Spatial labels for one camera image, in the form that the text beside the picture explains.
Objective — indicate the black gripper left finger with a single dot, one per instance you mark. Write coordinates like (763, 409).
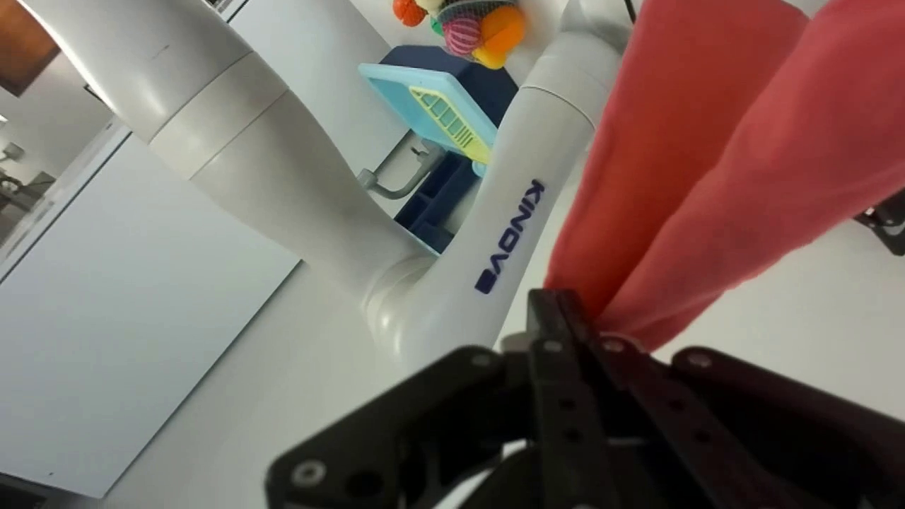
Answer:
(453, 425)

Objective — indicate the white board panel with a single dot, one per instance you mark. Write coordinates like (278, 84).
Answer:
(124, 329)

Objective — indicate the blue and white box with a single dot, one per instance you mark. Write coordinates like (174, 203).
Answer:
(435, 94)

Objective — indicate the pink ball toy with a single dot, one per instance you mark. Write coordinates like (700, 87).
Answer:
(462, 36)

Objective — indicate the brown wooden door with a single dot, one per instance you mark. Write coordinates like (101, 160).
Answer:
(25, 43)

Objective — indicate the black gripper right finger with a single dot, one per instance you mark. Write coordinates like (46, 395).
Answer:
(754, 443)

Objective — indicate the orange ball toy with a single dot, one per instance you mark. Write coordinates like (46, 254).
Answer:
(501, 33)

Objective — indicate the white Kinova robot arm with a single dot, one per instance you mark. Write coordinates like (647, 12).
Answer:
(283, 172)

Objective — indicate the small red toy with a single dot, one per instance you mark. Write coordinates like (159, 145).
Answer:
(412, 9)

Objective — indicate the red shirt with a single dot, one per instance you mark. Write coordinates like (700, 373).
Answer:
(717, 172)

